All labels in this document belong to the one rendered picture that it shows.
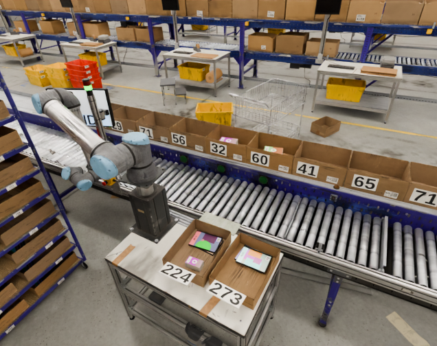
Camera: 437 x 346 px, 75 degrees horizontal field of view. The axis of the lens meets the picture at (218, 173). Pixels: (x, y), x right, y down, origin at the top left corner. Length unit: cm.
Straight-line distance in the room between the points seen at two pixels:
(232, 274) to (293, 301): 96
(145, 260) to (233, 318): 66
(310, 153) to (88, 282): 226
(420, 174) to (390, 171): 20
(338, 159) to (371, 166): 25
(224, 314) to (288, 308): 101
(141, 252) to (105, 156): 72
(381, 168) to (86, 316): 262
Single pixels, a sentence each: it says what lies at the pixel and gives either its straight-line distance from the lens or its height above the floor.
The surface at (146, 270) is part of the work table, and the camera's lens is 191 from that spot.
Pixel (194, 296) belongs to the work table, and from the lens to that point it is 176.
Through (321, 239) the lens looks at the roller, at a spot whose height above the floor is 75.
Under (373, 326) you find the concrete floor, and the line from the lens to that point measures 274.
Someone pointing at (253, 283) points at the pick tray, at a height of 76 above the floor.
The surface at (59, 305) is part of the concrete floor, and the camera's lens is 295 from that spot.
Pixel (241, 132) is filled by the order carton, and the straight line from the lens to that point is 269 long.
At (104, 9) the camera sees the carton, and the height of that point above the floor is 148.
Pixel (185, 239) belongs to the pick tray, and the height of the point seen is 77.
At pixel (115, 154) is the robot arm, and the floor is 146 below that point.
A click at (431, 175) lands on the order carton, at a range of 262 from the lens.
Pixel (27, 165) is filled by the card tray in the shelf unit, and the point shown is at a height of 119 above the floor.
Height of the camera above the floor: 225
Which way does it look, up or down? 35 degrees down
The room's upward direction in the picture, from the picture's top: 2 degrees counter-clockwise
